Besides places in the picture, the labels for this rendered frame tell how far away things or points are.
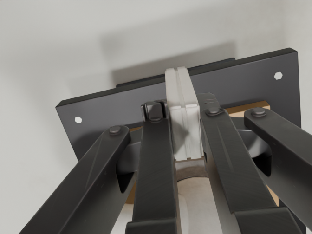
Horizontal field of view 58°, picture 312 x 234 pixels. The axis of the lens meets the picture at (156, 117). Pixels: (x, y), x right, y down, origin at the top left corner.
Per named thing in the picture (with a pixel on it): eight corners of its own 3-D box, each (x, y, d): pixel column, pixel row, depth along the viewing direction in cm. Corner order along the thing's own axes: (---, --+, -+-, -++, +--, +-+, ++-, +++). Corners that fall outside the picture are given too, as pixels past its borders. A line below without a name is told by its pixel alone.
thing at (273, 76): (269, 171, 100) (307, 240, 72) (134, 195, 107) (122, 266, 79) (254, 29, 80) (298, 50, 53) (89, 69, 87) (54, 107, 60)
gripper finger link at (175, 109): (189, 160, 14) (174, 162, 14) (179, 107, 21) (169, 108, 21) (183, 106, 13) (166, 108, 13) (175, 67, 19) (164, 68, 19)
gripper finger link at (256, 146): (204, 136, 12) (277, 127, 12) (192, 94, 16) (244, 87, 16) (207, 165, 12) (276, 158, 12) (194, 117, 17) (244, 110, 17)
